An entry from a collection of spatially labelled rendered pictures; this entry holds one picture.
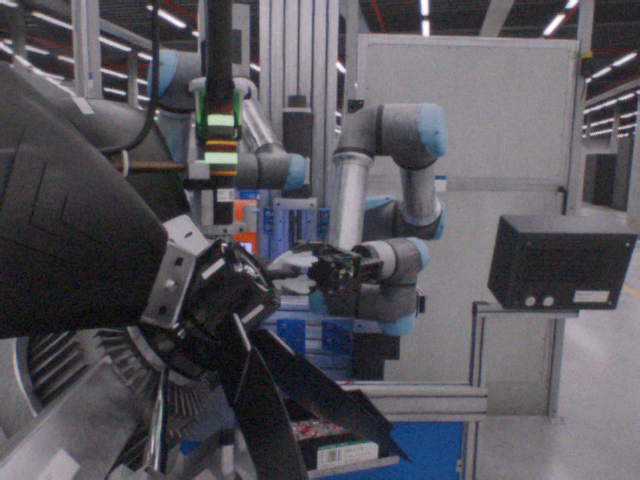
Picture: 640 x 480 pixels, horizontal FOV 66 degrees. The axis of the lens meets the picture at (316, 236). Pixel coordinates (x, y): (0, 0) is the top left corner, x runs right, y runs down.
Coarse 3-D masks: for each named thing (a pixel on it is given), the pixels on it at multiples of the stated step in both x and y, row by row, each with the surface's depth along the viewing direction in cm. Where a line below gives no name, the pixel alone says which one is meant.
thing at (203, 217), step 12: (192, 168) 66; (204, 168) 67; (192, 180) 66; (204, 180) 67; (192, 192) 69; (204, 192) 68; (204, 204) 68; (204, 216) 68; (204, 228) 68; (216, 228) 68; (228, 228) 68; (240, 228) 69
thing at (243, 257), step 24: (216, 240) 61; (240, 264) 60; (192, 288) 58; (216, 288) 57; (240, 288) 57; (264, 288) 62; (192, 312) 57; (216, 312) 57; (240, 312) 58; (264, 312) 60; (168, 336) 56; (192, 336) 59; (216, 336) 59; (192, 360) 58
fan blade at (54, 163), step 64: (0, 64) 39; (0, 128) 37; (64, 128) 43; (0, 192) 36; (64, 192) 41; (128, 192) 48; (0, 256) 35; (64, 256) 41; (128, 256) 48; (0, 320) 35; (64, 320) 41; (128, 320) 49
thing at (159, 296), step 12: (168, 240) 54; (168, 252) 54; (180, 252) 56; (168, 264) 54; (192, 264) 58; (168, 276) 54; (180, 276) 56; (156, 288) 53; (180, 288) 57; (156, 300) 53; (168, 300) 55; (180, 300) 57; (144, 312) 52; (156, 312) 53; (168, 312) 55; (156, 324) 54; (168, 324) 55
